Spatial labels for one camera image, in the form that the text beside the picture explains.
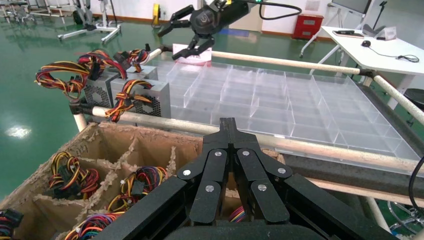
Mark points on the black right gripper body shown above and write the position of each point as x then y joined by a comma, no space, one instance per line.
212,18

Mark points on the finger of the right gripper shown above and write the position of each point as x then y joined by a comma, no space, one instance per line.
167,28
198,44

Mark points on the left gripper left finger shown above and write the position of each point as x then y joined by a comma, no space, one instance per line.
212,172

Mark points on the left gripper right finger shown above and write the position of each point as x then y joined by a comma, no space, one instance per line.
255,172

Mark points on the pink and white paper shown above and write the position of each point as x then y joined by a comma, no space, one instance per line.
203,58

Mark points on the yellow floor object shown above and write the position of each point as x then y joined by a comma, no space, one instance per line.
156,13

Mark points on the black pipe joint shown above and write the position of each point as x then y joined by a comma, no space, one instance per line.
166,48
368,73
79,108

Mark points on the brown cardboard divider box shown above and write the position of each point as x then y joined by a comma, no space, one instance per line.
149,145

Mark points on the clear acrylic divider tray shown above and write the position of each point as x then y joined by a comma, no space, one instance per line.
265,99

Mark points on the white wheeled stand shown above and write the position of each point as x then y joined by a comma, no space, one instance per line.
84,15

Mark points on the red cabinet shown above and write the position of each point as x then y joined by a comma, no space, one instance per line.
308,28

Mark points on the beige ledge board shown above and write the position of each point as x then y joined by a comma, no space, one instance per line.
381,196

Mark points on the white cart leg pipe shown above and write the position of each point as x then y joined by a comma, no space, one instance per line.
80,122
377,215

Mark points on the black flat device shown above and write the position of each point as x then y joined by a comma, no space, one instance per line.
344,32

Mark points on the chrome chair base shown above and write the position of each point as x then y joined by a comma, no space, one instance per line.
390,207

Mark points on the computer monitor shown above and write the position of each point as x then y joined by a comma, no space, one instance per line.
351,5

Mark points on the black computer mouse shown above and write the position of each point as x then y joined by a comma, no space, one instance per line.
366,43

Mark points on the white desk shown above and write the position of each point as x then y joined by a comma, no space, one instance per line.
381,56

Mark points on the grey desktop stand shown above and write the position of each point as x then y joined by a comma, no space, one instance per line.
387,33

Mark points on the white frame table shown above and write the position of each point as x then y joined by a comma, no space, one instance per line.
49,14

